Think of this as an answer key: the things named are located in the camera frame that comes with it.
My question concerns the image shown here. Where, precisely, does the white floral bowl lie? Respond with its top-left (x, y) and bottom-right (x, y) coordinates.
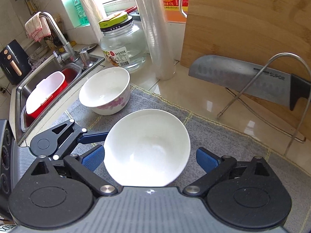
top-left (104, 109), bottom-right (191, 187)
top-left (79, 67), bottom-right (130, 116)

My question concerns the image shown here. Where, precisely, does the steel kitchen faucet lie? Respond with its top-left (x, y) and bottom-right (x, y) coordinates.
top-left (39, 12), bottom-right (79, 63)

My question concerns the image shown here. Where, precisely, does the grey checked dish mat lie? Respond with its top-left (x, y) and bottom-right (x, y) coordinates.
top-left (52, 85), bottom-right (310, 232)

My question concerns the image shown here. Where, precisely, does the red plastic basin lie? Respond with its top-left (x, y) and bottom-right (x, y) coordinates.
top-left (21, 66), bottom-right (81, 131)

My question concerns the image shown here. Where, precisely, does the white plastic strainer basket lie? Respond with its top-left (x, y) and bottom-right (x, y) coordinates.
top-left (26, 71), bottom-right (67, 118)

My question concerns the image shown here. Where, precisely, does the stainless steel sink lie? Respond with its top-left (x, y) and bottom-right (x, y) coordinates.
top-left (14, 54), bottom-right (104, 144)

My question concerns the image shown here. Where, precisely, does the sink soap dispenser pump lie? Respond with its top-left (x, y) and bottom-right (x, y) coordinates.
top-left (79, 50), bottom-right (93, 70)

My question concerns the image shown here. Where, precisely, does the glass jar with green lid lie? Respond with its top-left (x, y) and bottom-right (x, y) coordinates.
top-left (99, 11), bottom-right (147, 73)

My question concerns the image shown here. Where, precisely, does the black air fryer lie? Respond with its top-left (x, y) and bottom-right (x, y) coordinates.
top-left (0, 39), bottom-right (32, 85)

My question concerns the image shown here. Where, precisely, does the pink checked dish cloth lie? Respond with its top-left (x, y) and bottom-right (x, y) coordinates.
top-left (25, 12), bottom-right (51, 42)

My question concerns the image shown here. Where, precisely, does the short white plastic roll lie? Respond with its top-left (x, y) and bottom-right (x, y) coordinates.
top-left (80, 0), bottom-right (107, 43)

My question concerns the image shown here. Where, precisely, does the green dish soap bottle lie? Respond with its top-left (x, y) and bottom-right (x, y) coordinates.
top-left (72, 0), bottom-right (89, 26)

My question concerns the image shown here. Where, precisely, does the bamboo cutting board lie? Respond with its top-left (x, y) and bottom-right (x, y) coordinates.
top-left (179, 0), bottom-right (311, 136)

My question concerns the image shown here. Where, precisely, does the metal wire board stand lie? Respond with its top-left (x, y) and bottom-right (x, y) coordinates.
top-left (217, 53), bottom-right (310, 156)

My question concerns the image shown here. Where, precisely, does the black handled kitchen knife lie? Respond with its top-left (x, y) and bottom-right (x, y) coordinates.
top-left (188, 54), bottom-right (311, 112)

